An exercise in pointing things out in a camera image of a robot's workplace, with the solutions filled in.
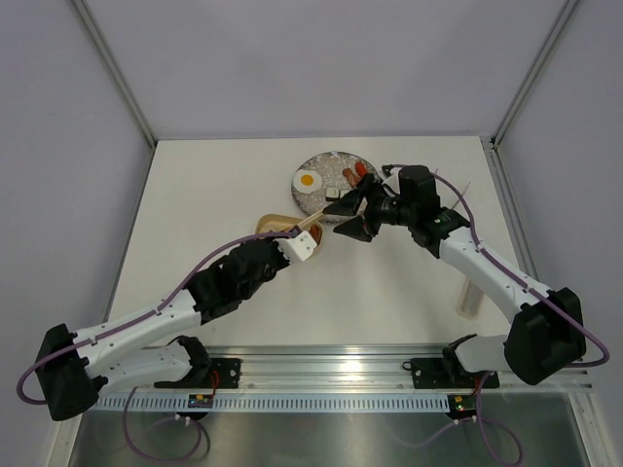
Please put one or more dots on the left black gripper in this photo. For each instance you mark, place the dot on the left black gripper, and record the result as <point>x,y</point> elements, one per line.
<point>282,260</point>

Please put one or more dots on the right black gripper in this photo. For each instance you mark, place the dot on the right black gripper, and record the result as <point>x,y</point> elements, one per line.
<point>350,203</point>

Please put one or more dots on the beige lunch box lid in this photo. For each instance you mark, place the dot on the beige lunch box lid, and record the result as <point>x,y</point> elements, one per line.
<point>307,222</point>

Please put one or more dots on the red bacon slice toy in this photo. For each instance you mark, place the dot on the red bacon slice toy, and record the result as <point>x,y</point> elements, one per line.
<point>316,233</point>

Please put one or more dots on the beige lunch box base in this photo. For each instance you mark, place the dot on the beige lunch box base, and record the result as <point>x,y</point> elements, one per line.
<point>272,223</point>

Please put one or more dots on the metal tongs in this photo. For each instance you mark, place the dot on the metal tongs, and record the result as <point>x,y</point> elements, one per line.
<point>463,192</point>

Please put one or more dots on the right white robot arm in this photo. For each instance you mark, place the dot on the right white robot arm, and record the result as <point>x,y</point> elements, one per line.
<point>545,325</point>

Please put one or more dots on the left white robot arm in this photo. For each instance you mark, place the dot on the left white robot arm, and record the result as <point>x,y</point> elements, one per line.
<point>76,368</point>

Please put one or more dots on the left sushi roll piece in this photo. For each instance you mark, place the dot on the left sushi roll piece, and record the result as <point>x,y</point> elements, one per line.
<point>332,194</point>

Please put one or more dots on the red sausage toy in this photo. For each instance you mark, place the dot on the red sausage toy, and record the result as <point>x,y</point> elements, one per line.
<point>361,169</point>

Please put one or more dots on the round speckled grey plate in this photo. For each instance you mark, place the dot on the round speckled grey plate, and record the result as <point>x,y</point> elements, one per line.
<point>329,166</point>

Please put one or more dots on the toy fried egg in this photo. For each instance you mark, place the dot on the toy fried egg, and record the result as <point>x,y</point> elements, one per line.
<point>306,181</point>

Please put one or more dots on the clear plastic tongs holder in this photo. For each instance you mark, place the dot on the clear plastic tongs holder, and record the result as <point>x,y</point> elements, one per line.
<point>469,300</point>

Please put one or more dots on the left circuit board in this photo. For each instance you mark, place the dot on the left circuit board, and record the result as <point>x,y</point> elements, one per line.
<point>200,401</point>

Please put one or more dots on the circuit board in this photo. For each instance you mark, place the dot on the circuit board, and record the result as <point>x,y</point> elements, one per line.
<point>461,406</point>
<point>200,401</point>

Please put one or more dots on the right circuit board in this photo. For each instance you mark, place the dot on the right circuit board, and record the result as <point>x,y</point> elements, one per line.
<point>461,406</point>

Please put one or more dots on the left black camera box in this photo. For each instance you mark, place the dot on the left black camera box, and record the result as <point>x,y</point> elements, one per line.
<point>299,248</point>

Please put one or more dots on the black camera box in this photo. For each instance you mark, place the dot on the black camera box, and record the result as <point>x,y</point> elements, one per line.
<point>418,189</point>
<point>299,248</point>

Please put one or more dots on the right black camera box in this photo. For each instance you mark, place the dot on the right black camera box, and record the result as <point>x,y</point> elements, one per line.
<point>418,189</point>

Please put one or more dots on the aluminium front rail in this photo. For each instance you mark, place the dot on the aluminium front rail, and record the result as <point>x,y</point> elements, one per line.
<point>325,368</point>

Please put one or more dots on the aluminium rail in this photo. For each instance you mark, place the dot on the aluminium rail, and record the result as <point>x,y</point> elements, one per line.
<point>325,368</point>
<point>510,207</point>

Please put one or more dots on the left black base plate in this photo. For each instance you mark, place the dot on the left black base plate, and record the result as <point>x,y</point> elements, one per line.
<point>224,372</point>

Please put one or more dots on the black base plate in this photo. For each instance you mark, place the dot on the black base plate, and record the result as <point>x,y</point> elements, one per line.
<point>439,373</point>
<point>224,372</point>

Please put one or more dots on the right side aluminium rail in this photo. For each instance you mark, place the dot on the right side aluminium rail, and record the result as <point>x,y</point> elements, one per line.
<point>510,207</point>

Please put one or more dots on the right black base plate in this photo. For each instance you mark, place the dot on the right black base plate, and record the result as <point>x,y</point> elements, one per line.
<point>439,373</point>

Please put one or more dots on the white slotted cable duct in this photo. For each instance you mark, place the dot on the white slotted cable duct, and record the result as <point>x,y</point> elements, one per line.
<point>163,402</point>

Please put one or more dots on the left aluminium frame post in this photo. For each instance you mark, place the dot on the left aluminium frame post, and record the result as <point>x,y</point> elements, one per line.
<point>96,37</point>

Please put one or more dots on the aluminium frame post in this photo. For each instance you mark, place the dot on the aluminium frame post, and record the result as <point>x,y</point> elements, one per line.
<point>538,64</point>
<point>96,37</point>

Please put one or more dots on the right aluminium frame post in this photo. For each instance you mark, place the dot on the right aluminium frame post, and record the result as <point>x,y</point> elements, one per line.
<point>538,64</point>

